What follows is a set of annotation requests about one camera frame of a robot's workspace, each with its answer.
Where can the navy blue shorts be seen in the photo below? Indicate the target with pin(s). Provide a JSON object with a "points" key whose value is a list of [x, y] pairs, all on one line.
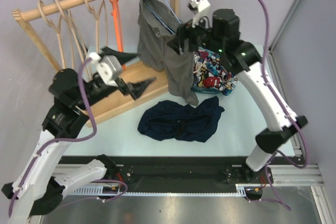
{"points": [[168, 120]]}

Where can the blue wire hanger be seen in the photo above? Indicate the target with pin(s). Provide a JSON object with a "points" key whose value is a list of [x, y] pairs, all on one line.
{"points": [[164, 13]]}

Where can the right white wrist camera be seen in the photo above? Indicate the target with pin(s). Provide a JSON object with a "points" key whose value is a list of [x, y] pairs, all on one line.
{"points": [[200, 9]]}

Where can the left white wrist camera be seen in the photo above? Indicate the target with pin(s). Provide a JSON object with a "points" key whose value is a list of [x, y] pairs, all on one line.
{"points": [[108, 67]]}

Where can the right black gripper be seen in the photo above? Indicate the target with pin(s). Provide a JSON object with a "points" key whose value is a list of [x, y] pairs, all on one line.
{"points": [[186, 30]]}

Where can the grey shorts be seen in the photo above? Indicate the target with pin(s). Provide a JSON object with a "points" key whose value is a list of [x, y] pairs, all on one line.
{"points": [[155, 53]]}

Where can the aluminium frame extrusion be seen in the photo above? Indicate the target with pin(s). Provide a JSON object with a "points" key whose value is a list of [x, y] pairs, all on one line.
{"points": [[286, 174]]}

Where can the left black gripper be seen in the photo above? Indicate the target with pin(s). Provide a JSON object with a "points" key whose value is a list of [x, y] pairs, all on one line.
{"points": [[135, 88]]}

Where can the teal plastic basket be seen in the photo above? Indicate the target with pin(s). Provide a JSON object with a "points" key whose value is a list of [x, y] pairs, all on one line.
{"points": [[227, 89]]}

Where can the wooden hanger middle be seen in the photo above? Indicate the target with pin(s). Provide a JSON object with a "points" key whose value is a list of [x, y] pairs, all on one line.
{"points": [[76, 37]]}

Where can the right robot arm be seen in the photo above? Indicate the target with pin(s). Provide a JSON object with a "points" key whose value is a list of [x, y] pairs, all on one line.
{"points": [[242, 59]]}

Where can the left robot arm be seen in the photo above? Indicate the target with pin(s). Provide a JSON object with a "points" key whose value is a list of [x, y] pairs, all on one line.
{"points": [[37, 191]]}

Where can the wooden hanger far left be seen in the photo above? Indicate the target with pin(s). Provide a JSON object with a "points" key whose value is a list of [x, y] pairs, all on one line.
{"points": [[57, 29]]}

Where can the white slotted cable duct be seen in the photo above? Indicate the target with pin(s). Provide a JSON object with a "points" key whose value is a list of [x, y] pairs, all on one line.
{"points": [[97, 190]]}

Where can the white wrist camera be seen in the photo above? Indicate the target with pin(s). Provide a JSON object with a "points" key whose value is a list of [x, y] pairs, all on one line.
{"points": [[108, 67], [200, 9]]}

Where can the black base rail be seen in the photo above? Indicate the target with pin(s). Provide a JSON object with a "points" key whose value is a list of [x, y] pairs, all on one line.
{"points": [[183, 175]]}

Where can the orange plastic hanger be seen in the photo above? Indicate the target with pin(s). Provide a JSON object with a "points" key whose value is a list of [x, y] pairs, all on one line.
{"points": [[117, 24]]}

